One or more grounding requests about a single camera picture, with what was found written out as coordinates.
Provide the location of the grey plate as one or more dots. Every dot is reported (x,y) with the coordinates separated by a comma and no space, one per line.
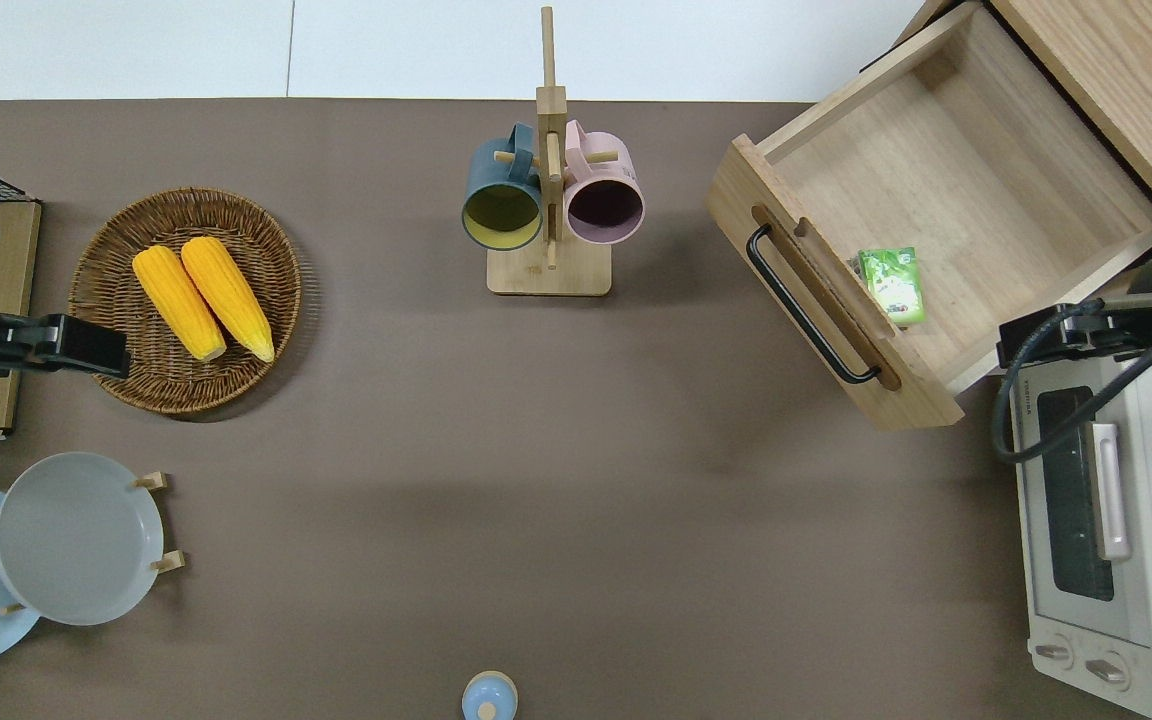
(76,540)

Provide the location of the dark blue mug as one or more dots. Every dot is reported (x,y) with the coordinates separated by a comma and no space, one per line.
(491,170)

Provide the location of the brown wicker basket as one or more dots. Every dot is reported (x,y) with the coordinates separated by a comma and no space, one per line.
(126,250)

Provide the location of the green tissue pack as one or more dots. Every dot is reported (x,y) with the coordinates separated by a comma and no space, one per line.
(893,285)

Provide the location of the small blue bell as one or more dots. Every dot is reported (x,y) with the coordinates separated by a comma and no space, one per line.
(489,697)

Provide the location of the wooden mug tree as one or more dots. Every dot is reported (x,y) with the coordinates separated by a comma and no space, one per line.
(549,275)

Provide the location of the wooden drawer cabinet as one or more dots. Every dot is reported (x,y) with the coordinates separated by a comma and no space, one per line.
(1136,70)

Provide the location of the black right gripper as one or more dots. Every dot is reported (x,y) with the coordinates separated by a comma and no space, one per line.
(1101,330)

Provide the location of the yellow corn cob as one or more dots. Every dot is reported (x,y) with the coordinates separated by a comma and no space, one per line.
(226,290)
(176,300)

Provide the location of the pink mug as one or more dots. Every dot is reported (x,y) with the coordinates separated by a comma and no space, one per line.
(616,165)

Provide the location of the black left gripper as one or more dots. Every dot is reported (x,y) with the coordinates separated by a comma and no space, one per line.
(46,342)

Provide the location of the wooden plate rack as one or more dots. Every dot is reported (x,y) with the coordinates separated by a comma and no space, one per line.
(151,481)

